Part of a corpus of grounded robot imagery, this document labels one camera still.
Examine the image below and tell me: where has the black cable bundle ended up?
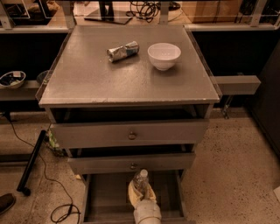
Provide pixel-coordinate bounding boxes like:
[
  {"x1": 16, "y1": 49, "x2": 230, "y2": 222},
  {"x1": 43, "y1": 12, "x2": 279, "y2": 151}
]
[{"x1": 125, "y1": 1, "x2": 181, "y2": 24}]

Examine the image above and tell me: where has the grey bottom drawer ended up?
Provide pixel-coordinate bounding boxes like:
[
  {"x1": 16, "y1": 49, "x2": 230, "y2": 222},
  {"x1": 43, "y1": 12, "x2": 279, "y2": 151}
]
[{"x1": 80, "y1": 171, "x2": 188, "y2": 224}]

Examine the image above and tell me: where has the green crumpled packet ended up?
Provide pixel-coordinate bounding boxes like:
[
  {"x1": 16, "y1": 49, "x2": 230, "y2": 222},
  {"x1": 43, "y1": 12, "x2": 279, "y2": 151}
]
[{"x1": 47, "y1": 130, "x2": 64, "y2": 157}]

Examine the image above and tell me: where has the grey side shelf right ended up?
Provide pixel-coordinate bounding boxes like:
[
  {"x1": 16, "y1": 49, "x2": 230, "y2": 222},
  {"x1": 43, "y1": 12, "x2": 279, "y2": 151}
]
[{"x1": 213, "y1": 75, "x2": 261, "y2": 95}]

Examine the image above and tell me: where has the grey side shelf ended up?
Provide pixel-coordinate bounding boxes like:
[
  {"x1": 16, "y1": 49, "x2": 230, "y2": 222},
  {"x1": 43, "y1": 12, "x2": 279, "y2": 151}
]
[
  {"x1": 213, "y1": 75, "x2": 261, "y2": 95},
  {"x1": 0, "y1": 80, "x2": 40, "y2": 101}
]

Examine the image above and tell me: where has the white ceramic bowl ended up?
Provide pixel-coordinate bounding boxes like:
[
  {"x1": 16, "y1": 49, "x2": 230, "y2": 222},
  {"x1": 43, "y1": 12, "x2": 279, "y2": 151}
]
[{"x1": 148, "y1": 43, "x2": 181, "y2": 71}]

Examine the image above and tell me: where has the black floor cable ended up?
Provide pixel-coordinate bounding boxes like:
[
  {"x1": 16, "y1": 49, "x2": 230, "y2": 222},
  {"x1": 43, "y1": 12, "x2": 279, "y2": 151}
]
[{"x1": 3, "y1": 112, "x2": 81, "y2": 224}]

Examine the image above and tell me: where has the grey middle drawer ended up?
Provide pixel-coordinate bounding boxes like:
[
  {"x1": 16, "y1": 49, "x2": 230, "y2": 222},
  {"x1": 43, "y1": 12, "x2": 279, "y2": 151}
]
[{"x1": 68, "y1": 153, "x2": 195, "y2": 174}]

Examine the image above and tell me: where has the dark shoe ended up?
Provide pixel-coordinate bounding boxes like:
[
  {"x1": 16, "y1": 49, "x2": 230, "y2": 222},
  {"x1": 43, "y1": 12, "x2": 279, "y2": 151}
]
[{"x1": 0, "y1": 193, "x2": 16, "y2": 214}]

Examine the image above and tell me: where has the cardboard box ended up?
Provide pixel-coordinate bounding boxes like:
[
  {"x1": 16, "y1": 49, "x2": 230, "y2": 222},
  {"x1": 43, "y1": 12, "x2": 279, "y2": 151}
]
[{"x1": 181, "y1": 0, "x2": 242, "y2": 24}]

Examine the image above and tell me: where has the grey drawer cabinet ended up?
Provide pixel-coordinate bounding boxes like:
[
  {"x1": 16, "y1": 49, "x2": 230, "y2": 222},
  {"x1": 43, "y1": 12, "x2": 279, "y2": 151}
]
[{"x1": 34, "y1": 24, "x2": 223, "y2": 224}]

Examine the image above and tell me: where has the grey side shelf left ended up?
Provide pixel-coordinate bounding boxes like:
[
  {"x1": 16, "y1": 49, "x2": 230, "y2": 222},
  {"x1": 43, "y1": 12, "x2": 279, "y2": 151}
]
[{"x1": 0, "y1": 80, "x2": 40, "y2": 101}]

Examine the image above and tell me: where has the black bar on floor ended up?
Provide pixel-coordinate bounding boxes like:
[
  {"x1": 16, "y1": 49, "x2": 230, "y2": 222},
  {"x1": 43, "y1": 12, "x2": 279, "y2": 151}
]
[{"x1": 17, "y1": 130, "x2": 46, "y2": 196}]

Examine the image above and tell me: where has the black monitor stand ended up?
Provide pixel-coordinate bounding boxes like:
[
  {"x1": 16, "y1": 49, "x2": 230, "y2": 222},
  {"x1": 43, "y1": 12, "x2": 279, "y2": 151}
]
[{"x1": 84, "y1": 1, "x2": 132, "y2": 25}]

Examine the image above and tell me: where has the crushed silver can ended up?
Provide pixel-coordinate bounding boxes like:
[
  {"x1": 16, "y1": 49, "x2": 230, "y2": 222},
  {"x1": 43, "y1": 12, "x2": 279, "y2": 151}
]
[{"x1": 107, "y1": 41, "x2": 139, "y2": 62}]

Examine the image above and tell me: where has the clear plastic water bottle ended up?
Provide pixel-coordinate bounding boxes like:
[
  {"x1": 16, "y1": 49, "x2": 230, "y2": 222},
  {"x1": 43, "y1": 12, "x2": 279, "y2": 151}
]
[{"x1": 133, "y1": 169, "x2": 149, "y2": 197}]

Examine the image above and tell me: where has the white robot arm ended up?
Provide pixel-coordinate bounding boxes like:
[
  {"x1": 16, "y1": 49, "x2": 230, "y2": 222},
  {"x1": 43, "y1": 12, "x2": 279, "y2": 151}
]
[{"x1": 128, "y1": 181, "x2": 162, "y2": 224}]

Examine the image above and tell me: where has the grey top drawer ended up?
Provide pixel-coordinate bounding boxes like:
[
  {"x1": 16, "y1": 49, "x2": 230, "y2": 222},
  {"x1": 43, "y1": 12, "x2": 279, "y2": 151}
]
[{"x1": 51, "y1": 119, "x2": 209, "y2": 149}]

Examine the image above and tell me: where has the grey drawer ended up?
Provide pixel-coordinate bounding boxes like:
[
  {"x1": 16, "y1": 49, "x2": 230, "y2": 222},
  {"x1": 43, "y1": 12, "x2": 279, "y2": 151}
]
[
  {"x1": 80, "y1": 171, "x2": 188, "y2": 224},
  {"x1": 68, "y1": 153, "x2": 195, "y2": 174},
  {"x1": 51, "y1": 119, "x2": 209, "y2": 149}
]

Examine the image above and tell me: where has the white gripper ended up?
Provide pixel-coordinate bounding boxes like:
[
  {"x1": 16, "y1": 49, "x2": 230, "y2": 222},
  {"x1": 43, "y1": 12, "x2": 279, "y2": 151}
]
[{"x1": 128, "y1": 181, "x2": 162, "y2": 224}]

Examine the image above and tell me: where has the bowl with dark contents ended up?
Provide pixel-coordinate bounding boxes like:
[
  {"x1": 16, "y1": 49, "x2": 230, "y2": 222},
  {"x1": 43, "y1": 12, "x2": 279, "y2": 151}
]
[{"x1": 0, "y1": 71, "x2": 26, "y2": 88}]

